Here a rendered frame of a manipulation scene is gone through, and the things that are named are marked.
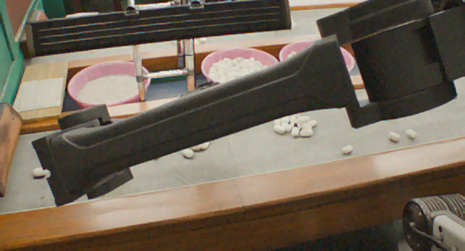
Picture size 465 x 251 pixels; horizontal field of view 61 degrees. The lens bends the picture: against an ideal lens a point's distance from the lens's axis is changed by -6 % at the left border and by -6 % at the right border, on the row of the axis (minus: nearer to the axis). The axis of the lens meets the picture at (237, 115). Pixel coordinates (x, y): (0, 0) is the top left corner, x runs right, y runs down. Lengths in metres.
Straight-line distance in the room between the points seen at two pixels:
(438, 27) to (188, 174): 0.81
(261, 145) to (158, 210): 0.35
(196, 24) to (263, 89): 0.64
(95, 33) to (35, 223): 0.44
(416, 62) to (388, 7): 0.05
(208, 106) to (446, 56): 0.20
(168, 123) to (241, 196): 0.60
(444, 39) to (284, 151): 0.82
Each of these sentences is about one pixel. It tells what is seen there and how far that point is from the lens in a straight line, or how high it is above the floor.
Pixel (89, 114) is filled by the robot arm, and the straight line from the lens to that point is 0.55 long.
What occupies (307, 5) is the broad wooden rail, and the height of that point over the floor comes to 0.76.
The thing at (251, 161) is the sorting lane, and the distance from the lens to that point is 1.09.
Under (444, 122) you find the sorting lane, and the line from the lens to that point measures 1.39.
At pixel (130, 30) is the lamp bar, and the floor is 1.08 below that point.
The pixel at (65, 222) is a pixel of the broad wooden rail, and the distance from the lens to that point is 0.98.
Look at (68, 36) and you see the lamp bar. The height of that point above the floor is 1.08.
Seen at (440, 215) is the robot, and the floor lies 0.80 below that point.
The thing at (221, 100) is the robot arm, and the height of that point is 1.27.
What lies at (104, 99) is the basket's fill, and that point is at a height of 0.73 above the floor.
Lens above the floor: 1.48
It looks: 36 degrees down
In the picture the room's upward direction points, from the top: 1 degrees clockwise
